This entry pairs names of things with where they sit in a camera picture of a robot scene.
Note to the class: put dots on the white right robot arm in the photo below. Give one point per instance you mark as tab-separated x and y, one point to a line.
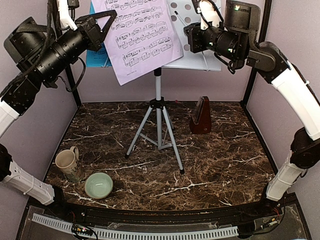
274	67

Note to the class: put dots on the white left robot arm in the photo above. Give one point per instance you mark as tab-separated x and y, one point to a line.
26	46

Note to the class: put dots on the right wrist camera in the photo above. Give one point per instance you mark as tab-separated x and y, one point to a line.
210	15

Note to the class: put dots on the lavender sheet music page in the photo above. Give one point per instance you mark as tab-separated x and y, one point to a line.
141	39

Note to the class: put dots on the grey perforated music stand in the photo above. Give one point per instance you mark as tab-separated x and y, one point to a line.
156	126

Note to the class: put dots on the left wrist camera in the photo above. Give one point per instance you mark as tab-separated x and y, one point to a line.
66	13

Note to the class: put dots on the red-brown wooden metronome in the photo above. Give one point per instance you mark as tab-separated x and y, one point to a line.
200	121

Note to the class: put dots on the cream ceramic mug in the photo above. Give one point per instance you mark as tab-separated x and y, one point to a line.
68	162

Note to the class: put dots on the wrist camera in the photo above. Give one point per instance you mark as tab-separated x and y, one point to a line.
210	15
66	13

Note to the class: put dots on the light green ceramic bowl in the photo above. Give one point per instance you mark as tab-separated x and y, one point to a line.
98	185

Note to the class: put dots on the blue sheet music page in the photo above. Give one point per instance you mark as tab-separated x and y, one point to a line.
96	59

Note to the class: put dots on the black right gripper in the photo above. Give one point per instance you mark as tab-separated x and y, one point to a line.
195	44

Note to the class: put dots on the white slotted cable duct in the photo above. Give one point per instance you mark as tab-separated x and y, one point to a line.
126	231

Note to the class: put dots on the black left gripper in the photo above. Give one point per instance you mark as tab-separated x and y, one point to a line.
91	29

